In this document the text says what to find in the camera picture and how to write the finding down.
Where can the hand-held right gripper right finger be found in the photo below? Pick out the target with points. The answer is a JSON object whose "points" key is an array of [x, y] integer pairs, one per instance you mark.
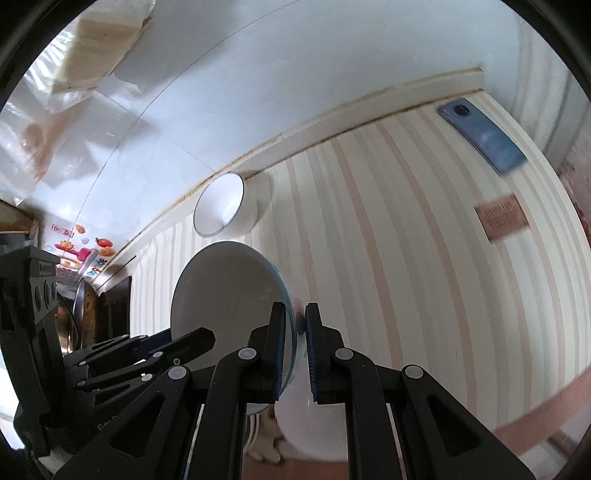
{"points": [[311, 355]]}

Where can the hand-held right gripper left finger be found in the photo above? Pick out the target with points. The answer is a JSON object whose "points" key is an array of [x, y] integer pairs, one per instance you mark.
{"points": [[279, 350]]}

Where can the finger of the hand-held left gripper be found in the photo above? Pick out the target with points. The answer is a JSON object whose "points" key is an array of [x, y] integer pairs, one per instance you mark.
{"points": [[194, 339], [124, 373]]}

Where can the white bowl with blue print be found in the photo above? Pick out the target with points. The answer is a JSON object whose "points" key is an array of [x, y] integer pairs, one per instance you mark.
{"points": [[221, 295]]}

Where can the black glass cooktop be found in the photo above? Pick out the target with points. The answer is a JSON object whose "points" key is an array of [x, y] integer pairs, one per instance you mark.
{"points": [[117, 309]]}

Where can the white bowl with dark rim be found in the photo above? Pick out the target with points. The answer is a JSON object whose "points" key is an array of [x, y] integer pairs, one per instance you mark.
{"points": [[221, 203]]}

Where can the clear plastic bag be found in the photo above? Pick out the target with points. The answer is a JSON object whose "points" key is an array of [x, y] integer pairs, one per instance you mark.
{"points": [[41, 143]]}

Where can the brown label patch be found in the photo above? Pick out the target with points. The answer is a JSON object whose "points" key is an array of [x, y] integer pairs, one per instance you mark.
{"points": [[501, 218]]}

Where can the blue smartphone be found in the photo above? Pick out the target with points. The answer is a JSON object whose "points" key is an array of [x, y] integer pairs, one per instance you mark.
{"points": [[485, 136]]}

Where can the clear bag with beige block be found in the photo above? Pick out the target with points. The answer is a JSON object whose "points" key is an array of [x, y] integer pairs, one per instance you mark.
{"points": [[92, 50]]}

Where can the colourful wall stickers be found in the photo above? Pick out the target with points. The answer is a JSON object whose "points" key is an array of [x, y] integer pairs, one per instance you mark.
{"points": [[104, 242]]}

